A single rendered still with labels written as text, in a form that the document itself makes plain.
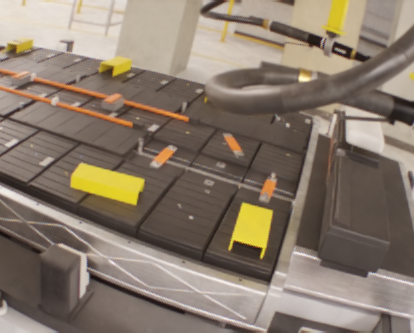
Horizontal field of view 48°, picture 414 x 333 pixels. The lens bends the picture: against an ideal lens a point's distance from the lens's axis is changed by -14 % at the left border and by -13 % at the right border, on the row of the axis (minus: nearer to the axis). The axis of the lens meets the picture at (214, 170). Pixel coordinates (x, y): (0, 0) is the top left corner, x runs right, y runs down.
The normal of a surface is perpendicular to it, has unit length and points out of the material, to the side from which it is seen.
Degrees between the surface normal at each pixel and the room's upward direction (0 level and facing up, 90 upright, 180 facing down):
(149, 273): 90
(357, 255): 90
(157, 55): 90
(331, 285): 90
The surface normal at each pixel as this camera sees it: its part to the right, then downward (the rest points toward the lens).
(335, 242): -0.25, 0.36
